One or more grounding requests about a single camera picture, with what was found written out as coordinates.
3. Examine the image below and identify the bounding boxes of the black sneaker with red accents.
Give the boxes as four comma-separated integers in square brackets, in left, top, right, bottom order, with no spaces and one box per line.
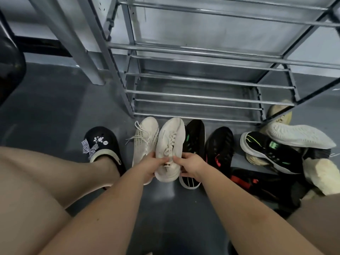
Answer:
[204,126,235,172]

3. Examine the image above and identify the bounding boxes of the silver metal shoe rack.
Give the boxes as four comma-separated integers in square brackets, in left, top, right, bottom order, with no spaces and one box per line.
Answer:
[77,0,340,128]

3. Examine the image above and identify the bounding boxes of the cream fuzzy sneaker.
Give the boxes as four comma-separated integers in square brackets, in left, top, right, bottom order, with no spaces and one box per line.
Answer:
[302,158,340,196]

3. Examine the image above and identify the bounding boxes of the person's left leg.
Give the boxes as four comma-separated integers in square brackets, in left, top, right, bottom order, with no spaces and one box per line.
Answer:
[0,146,121,255]

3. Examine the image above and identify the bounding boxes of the person's left forearm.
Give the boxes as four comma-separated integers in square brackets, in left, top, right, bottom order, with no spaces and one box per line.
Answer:
[38,167,154,255]

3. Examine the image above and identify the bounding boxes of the person's right forearm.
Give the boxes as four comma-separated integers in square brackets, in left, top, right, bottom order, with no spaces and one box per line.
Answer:
[197,162,326,255]

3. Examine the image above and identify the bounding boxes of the white knit sneaker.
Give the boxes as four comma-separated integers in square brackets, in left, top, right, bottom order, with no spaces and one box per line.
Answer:
[155,117,186,183]

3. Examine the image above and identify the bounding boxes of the cream yellow sneaker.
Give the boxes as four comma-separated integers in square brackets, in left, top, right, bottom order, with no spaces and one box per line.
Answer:
[260,99,293,134]

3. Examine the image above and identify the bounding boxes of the person's left hand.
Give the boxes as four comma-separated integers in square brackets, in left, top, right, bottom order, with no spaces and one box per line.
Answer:
[133,152,170,185]

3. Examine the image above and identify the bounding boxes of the white sneaker with ridged sole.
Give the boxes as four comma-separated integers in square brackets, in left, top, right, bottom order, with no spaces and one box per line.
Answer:
[265,122,337,150]

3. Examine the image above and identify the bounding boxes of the black clog with charms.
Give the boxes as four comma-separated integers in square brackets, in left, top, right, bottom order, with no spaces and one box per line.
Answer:
[81,126,127,190]

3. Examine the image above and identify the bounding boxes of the black sneaker with red strap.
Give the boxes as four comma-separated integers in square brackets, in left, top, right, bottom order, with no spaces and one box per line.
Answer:
[231,167,311,213]

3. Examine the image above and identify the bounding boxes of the cream sneaker with tan sole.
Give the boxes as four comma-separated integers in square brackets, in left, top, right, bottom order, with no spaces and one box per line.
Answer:
[245,152,270,167]

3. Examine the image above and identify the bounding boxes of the black chair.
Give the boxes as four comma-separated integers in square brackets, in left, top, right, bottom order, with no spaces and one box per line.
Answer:
[0,10,27,106]

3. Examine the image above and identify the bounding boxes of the black sneaker with green accents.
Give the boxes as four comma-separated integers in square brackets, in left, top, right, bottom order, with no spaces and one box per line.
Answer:
[179,119,206,189]

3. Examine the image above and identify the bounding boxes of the person's right leg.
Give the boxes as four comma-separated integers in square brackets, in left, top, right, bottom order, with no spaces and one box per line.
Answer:
[285,193,340,255]

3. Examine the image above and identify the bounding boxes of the white sneaker with loose laces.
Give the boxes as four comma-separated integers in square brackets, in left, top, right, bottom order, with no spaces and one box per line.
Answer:
[125,116,160,186]

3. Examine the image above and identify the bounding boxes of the person's right hand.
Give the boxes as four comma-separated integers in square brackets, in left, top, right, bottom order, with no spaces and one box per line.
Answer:
[173,152,209,182]

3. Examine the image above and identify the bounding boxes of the grey metal post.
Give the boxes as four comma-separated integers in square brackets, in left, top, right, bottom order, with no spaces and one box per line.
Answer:
[27,0,107,86]

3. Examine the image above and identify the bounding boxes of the black sneaker with white sole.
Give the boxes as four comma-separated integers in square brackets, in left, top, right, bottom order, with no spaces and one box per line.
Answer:
[240,131,304,175]

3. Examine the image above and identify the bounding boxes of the person's leg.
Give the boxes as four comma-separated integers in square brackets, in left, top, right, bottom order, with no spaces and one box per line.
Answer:
[0,146,121,255]
[285,193,340,255]

